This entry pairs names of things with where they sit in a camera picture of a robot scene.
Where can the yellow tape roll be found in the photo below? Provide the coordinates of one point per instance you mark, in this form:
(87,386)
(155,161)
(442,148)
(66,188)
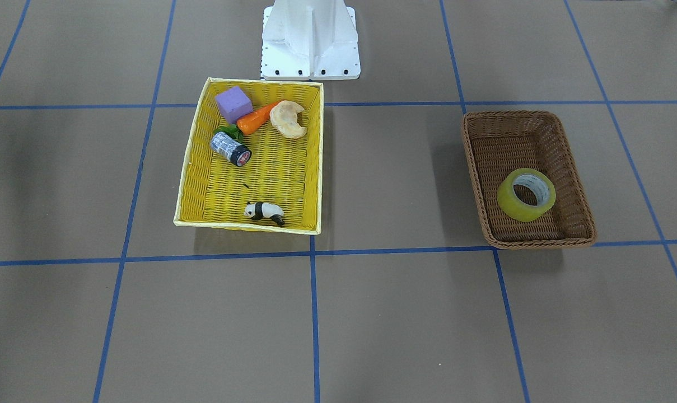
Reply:
(526,195)

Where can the yellow woven basket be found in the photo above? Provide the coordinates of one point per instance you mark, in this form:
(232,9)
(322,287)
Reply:
(287,172)

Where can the brown wicker basket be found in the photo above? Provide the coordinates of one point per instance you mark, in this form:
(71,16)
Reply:
(499,142)

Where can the small panda figurine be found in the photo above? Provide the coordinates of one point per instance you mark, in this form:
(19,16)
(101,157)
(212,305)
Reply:
(260,210)

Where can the toy croissant bread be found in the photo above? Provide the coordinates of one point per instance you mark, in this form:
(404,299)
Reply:
(284,116)

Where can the orange toy carrot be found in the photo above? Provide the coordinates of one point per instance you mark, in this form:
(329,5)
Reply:
(250,123)

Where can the purple foam cube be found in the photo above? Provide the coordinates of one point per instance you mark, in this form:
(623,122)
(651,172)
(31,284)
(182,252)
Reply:
(233,104)

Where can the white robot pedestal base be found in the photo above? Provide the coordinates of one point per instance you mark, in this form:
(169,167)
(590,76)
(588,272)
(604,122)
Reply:
(310,40)

